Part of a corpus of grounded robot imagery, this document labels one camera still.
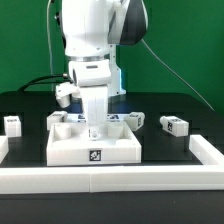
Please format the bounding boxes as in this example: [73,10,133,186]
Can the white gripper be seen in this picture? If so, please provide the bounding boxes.
[69,59,111,139]

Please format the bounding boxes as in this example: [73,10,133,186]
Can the white square tabletop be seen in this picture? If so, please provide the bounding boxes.
[46,122,141,166]

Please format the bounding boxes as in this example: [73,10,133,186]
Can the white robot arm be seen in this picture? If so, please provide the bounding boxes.
[61,0,148,140]

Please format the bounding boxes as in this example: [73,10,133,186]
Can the AprilTag base sheet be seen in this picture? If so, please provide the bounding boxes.
[67,113,126,123]

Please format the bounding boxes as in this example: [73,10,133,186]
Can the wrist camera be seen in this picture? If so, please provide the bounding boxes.
[55,82,80,108]

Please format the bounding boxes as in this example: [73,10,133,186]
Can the black cable bundle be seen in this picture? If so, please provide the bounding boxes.
[18,73,73,93]

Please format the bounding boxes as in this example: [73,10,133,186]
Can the grey cable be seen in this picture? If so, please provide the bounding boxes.
[139,39,216,111]

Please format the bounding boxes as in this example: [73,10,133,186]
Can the white U-shaped obstacle wall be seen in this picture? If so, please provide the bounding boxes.
[0,135,224,194]

